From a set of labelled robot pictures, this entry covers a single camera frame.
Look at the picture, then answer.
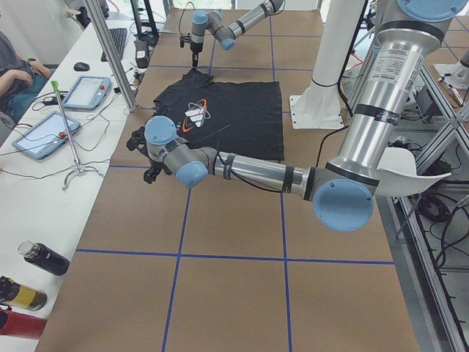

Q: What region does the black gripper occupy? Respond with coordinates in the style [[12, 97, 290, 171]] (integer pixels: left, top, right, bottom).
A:
[[143, 164, 163, 184], [180, 33, 204, 68]]

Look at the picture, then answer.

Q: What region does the black graphic t-shirt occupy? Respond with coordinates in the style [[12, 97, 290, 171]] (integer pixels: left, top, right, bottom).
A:
[[154, 69, 284, 161]]

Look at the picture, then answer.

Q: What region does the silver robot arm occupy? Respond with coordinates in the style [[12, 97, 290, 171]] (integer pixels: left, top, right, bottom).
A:
[[143, 1, 465, 232], [180, 0, 284, 68]]

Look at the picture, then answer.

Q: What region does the black power adapter box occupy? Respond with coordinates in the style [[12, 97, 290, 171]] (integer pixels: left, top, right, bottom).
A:
[[134, 40, 149, 68]]

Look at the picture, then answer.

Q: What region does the metal stand with green tip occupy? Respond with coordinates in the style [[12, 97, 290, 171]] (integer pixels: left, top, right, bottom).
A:
[[51, 81, 104, 191]]

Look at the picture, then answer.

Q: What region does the black keyboard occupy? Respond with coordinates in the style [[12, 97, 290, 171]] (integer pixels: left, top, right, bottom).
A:
[[108, 28, 128, 60]]

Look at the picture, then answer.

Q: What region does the far blue teach pendant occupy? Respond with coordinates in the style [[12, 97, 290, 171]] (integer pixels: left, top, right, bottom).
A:
[[62, 76, 111, 111]]

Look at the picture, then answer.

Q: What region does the blue teach pendant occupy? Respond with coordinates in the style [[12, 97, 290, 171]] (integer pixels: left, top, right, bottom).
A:
[[12, 111, 67, 160], [62, 76, 111, 111]]

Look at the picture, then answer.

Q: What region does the near blue teach pendant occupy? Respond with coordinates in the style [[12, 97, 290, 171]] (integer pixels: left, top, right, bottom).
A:
[[12, 111, 67, 160]]

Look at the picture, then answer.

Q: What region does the black computer mouse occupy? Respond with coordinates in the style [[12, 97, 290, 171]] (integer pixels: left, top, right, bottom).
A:
[[73, 62, 90, 72]]

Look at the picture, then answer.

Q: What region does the black water bottle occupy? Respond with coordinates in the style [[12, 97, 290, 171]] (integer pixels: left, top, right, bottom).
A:
[[18, 241, 70, 276]]

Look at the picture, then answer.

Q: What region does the seated person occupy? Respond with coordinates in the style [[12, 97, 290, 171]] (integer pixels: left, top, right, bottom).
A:
[[1, 32, 55, 122]]

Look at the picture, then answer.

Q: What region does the yellow black bottle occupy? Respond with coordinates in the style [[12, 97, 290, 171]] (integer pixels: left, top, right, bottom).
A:
[[1, 276, 48, 311]]

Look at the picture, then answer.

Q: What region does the red bottle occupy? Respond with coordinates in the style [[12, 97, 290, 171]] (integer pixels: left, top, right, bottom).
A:
[[1, 309, 48, 340]]

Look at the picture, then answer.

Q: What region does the white curved plastic sheet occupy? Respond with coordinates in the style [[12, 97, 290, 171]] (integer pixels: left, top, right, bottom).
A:
[[374, 147, 451, 197]]

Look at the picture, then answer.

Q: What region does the aluminium frame post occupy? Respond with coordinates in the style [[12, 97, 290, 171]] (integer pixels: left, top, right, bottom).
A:
[[84, 0, 137, 112]]

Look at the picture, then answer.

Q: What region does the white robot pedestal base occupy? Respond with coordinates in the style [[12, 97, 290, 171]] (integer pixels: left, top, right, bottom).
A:
[[289, 0, 367, 130]]

